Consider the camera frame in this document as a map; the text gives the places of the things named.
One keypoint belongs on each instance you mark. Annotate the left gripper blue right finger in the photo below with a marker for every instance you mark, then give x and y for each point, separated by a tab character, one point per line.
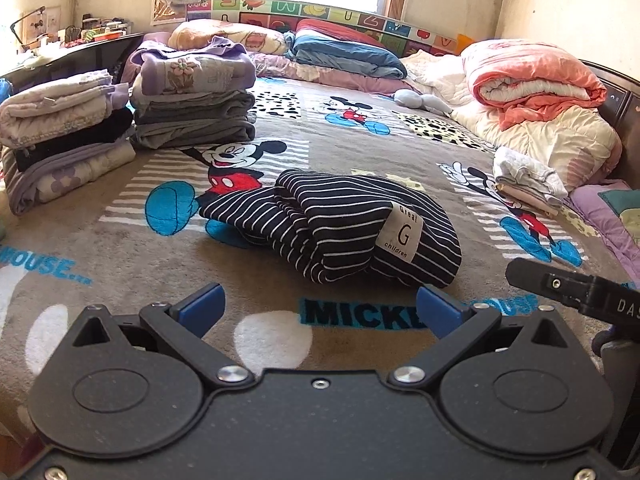
440	312

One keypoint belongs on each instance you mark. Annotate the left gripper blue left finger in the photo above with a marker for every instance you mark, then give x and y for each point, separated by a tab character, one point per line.
200	311

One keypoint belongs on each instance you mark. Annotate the navy white striped garment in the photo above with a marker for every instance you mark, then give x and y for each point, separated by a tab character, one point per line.
330	227

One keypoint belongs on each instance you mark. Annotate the small white beige clothes stack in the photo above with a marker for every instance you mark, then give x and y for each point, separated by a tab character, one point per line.
528	181

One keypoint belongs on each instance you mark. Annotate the grey purple folded clothes stack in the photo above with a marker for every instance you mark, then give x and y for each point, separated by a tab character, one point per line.
183	98

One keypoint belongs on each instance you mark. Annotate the left folded clothes stack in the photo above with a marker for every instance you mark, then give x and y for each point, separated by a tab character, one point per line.
61	135

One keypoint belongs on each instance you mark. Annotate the purple green blanket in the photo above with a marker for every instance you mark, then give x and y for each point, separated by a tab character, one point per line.
588	202

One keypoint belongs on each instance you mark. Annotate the cream quilt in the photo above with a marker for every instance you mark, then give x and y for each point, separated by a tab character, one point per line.
578	144

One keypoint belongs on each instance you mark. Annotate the grey plush toy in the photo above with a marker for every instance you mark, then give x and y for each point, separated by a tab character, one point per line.
415	101

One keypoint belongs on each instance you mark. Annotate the orange white folded quilt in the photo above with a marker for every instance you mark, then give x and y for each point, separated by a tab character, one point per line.
527	81

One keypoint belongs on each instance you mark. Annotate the pink floral pillow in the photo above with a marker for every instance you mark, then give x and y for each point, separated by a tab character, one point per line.
278	66

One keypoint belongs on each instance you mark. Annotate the yellow floral pillow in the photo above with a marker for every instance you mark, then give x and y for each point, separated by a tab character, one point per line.
198	33

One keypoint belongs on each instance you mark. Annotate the colourful alphabet headboard mat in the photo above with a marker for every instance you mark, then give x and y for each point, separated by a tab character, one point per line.
285	16

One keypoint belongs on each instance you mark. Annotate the blue folded blanket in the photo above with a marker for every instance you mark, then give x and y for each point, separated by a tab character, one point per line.
314	48

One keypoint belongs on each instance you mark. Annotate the dark cluttered side table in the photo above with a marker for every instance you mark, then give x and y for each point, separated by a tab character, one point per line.
110	55

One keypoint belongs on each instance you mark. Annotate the dark wooden bed frame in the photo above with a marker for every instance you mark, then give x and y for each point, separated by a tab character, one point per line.
621	111

